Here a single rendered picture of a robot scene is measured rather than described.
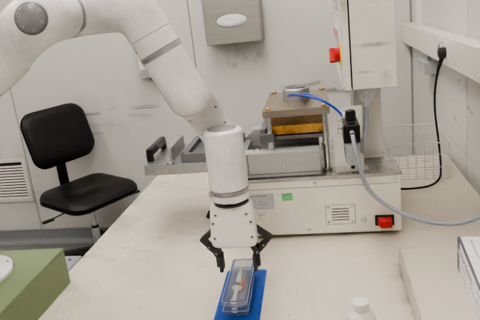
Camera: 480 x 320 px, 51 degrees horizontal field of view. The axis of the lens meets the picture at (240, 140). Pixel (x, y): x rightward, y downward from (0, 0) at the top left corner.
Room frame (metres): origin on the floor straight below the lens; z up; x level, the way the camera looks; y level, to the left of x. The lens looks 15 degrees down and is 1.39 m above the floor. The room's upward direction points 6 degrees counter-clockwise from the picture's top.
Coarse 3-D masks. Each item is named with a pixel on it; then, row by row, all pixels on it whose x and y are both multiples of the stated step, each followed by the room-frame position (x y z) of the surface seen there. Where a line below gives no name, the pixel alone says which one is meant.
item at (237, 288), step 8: (232, 264) 1.09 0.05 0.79; (240, 264) 1.08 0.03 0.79; (248, 264) 1.08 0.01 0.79; (232, 272) 1.05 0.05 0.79; (240, 272) 1.05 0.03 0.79; (248, 272) 1.04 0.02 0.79; (232, 280) 1.02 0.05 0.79; (240, 280) 1.01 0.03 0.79; (248, 280) 1.01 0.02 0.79; (232, 288) 0.98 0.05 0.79; (240, 288) 0.98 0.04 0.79; (248, 288) 0.98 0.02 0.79; (224, 296) 0.95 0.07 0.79; (232, 296) 0.95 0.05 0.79; (240, 296) 0.95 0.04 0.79
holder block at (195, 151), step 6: (198, 138) 1.56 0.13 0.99; (192, 144) 1.49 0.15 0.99; (198, 144) 1.54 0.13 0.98; (186, 150) 1.43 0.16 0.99; (192, 150) 1.46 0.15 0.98; (198, 150) 1.47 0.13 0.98; (204, 150) 1.41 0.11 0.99; (186, 156) 1.39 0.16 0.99; (192, 156) 1.39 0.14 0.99; (198, 156) 1.39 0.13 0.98; (204, 156) 1.38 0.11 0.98
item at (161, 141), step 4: (156, 140) 1.54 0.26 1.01; (160, 140) 1.54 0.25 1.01; (164, 140) 1.57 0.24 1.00; (152, 144) 1.49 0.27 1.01; (156, 144) 1.49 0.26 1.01; (160, 144) 1.52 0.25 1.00; (164, 144) 1.57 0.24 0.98; (148, 148) 1.45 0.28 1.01; (152, 148) 1.45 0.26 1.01; (156, 148) 1.48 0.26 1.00; (160, 148) 1.52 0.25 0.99; (164, 148) 1.57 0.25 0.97; (148, 152) 1.44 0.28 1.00; (152, 152) 1.44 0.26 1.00; (148, 156) 1.44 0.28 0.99; (152, 156) 1.44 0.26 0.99; (148, 160) 1.44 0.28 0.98; (152, 160) 1.44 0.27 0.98
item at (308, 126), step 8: (272, 120) 1.42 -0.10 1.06; (280, 120) 1.41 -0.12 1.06; (288, 120) 1.40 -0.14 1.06; (296, 120) 1.39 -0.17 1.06; (304, 120) 1.38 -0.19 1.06; (312, 120) 1.37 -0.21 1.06; (320, 120) 1.36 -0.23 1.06; (272, 128) 1.35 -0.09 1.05; (280, 128) 1.35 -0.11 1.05; (288, 128) 1.34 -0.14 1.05; (296, 128) 1.34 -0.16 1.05; (304, 128) 1.34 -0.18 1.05; (312, 128) 1.33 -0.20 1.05; (320, 128) 1.33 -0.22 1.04; (280, 136) 1.35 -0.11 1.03; (288, 136) 1.34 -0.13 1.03; (296, 136) 1.34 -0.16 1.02; (304, 136) 1.34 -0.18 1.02; (312, 136) 1.33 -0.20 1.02; (320, 136) 1.33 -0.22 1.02
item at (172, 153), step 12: (180, 144) 1.53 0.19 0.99; (156, 156) 1.49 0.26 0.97; (168, 156) 1.47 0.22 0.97; (180, 156) 1.46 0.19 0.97; (144, 168) 1.40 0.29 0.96; (156, 168) 1.40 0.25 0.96; (168, 168) 1.39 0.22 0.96; (180, 168) 1.39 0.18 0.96; (192, 168) 1.38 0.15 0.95; (204, 168) 1.38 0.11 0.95
